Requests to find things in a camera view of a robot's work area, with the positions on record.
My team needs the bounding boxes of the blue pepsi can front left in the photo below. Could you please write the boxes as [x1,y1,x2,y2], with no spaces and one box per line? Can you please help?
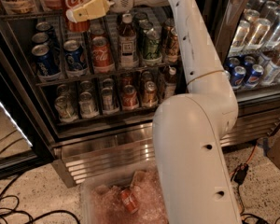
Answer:
[32,45,60,77]

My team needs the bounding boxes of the orange brown can front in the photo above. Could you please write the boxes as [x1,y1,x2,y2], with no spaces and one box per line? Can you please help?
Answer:
[165,28,179,58]

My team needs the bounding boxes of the red coke can middle shelf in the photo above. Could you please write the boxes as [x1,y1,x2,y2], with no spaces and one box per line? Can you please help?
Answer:
[91,36,111,68]

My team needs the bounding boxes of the stainless steel fridge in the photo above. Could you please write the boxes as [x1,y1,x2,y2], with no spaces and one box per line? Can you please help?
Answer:
[0,0,280,187]

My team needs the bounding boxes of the brown tea bottle white cap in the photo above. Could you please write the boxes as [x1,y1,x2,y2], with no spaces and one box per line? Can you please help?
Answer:
[118,13,138,69]

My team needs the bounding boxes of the red coke can top shelf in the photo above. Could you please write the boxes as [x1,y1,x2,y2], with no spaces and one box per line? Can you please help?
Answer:
[61,0,90,33]

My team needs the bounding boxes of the black power adapter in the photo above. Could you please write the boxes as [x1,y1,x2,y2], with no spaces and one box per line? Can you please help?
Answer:
[233,163,248,185]

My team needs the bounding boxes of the silver green can bottom left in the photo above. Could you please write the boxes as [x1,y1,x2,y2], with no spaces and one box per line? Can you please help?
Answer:
[54,96,76,122]

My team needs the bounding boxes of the glass fridge door right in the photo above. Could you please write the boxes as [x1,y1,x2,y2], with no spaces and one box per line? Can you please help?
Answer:
[208,0,280,129]

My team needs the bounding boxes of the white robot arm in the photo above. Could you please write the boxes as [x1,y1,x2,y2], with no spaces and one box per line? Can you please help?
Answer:
[152,0,242,224]

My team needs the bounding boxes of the small brown bottle bottom shelf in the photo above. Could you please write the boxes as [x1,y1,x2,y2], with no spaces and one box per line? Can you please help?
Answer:
[162,66,176,99]

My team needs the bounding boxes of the green soda can front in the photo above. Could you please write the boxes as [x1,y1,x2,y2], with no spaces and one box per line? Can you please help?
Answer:
[142,30,161,60]

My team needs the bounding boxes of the red coke can bottom shelf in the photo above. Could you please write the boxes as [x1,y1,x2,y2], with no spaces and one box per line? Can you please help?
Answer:
[122,85,137,107]

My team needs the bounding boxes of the orange can in bin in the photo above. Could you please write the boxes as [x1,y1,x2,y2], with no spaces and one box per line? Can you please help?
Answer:
[119,189,139,214]

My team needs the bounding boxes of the gold can bottom shelf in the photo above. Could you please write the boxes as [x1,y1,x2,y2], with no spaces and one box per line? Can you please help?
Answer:
[143,81,157,104]

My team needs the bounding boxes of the black cables left floor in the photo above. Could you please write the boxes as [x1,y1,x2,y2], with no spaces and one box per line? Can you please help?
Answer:
[0,171,81,224]

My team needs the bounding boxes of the blue pepsi can right fridge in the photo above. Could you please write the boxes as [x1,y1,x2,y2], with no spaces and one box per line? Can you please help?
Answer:
[230,66,246,90]

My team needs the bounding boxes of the clear plastic bin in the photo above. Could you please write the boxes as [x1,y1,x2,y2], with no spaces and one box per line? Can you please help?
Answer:
[81,161,169,224]

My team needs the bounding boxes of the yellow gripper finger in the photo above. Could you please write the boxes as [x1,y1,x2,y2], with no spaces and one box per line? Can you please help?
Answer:
[72,0,114,22]
[65,9,78,23]

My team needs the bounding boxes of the red coke can shelf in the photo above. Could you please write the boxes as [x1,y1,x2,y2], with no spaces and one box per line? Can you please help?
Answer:
[61,0,90,33]
[91,36,111,68]
[122,85,137,107]

